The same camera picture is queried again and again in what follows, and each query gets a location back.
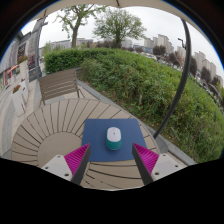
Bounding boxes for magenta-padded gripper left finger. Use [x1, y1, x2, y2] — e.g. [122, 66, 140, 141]
[41, 143, 92, 186]

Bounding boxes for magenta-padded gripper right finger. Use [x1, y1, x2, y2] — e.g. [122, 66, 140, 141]
[131, 143, 184, 186]

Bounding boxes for white and teal computer mouse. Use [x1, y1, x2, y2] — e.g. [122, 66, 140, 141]
[105, 126, 123, 151]

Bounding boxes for blue mouse pad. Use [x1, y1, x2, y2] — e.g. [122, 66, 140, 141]
[81, 118, 148, 163]

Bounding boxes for brown slatted chair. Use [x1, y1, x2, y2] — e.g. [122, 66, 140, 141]
[37, 68, 86, 108]

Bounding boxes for white planter with orange flowers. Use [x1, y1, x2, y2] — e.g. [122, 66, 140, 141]
[11, 84, 29, 117]

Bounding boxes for dark curved parasol pole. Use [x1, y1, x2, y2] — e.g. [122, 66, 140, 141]
[152, 19, 193, 139]

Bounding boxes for white planter with pink flowers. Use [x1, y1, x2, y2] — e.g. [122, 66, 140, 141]
[17, 54, 30, 84]

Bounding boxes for grey sign pillar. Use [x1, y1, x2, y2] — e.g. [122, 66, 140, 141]
[28, 16, 49, 83]

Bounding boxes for distant high-rise buildings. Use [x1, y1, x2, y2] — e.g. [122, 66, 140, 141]
[143, 33, 224, 88]

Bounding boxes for thin-crowned tree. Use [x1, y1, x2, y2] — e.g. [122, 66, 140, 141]
[54, 3, 99, 49]

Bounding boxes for grey storefront building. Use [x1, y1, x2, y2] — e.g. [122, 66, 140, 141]
[0, 31, 33, 91]

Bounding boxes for round-crowned tree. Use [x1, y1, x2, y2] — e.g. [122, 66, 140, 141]
[92, 8, 148, 49]

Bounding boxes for beige parasol canopy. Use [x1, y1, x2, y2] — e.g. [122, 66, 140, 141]
[31, 0, 204, 34]

